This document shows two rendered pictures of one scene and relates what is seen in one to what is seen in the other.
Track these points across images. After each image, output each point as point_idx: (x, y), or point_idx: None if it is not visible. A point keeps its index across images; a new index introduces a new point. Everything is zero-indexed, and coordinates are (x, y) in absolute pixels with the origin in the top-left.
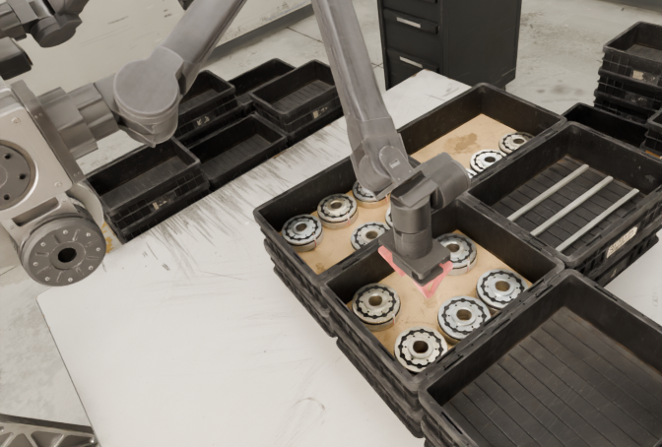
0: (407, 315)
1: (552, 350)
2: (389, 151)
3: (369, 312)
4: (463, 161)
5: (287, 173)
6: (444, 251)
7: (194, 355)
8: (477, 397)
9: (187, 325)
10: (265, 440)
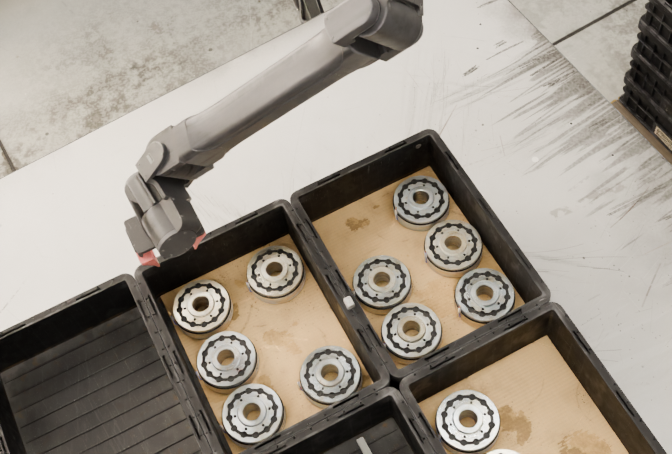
0: (260, 308)
1: (170, 448)
2: (158, 151)
3: (261, 262)
4: (535, 452)
5: (646, 213)
6: (141, 248)
7: (325, 117)
8: (145, 355)
9: (369, 106)
10: (210, 188)
